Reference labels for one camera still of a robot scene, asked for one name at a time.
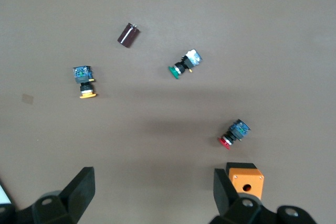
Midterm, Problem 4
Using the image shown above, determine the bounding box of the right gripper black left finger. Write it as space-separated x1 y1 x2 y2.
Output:
0 166 96 224

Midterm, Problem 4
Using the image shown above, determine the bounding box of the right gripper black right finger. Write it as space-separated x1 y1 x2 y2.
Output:
209 168 320 224

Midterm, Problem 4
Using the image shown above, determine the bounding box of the yellow push button switch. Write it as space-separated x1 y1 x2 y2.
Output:
72 65 97 99

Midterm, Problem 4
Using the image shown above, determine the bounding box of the dark maroon cylindrical capacitor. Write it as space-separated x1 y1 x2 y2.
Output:
117 23 141 49

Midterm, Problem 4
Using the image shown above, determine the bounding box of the orange button enclosure box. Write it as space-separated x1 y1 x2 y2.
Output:
225 162 265 200

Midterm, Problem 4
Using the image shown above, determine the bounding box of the red push button switch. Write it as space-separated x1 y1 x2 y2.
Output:
217 119 251 151

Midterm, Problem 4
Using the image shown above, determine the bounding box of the green push button switch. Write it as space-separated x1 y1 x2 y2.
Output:
167 49 204 80

